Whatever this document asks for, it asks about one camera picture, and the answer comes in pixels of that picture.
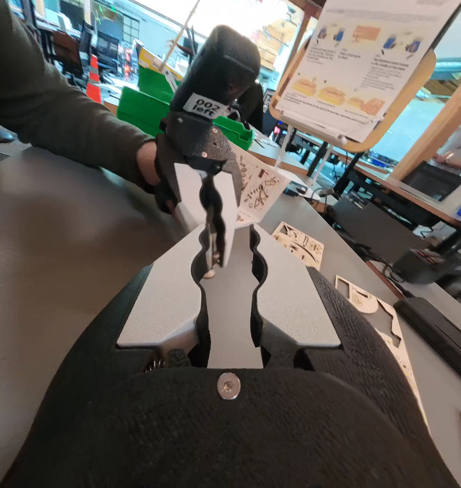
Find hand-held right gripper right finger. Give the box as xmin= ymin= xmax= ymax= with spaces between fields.
xmin=249 ymin=224 xmax=342 ymax=368

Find black equipment box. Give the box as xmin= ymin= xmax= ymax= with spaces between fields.
xmin=392 ymin=248 xmax=461 ymax=284

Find instruction booklet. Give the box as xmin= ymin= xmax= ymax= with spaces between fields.
xmin=230 ymin=143 xmax=290 ymax=225

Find wooden pole with white bracket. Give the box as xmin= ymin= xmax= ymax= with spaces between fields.
xmin=162 ymin=0 xmax=202 ymax=92

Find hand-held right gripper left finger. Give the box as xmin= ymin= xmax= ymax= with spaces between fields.
xmin=116 ymin=224 xmax=212 ymax=368

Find black case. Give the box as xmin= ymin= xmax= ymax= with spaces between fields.
xmin=392 ymin=297 xmax=461 ymax=389

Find large green plastic bin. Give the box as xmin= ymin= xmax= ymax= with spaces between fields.
xmin=116 ymin=87 xmax=178 ymax=138
xmin=213 ymin=114 xmax=254 ymax=151

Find wooden axle assembly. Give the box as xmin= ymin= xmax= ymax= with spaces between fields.
xmin=202 ymin=250 xmax=221 ymax=280

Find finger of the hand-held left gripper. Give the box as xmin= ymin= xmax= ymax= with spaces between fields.
xmin=173 ymin=162 xmax=216 ymax=237
xmin=202 ymin=172 xmax=239 ymax=268

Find person's left hand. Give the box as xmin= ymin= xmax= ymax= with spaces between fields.
xmin=136 ymin=140 xmax=157 ymax=187

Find person's left forearm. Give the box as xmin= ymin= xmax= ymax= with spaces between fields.
xmin=0 ymin=0 xmax=157 ymax=191

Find orange traffic cone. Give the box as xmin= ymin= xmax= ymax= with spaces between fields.
xmin=86 ymin=53 xmax=102 ymax=104

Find instruction board on easel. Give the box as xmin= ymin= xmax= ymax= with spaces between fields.
xmin=269 ymin=0 xmax=461 ymax=180

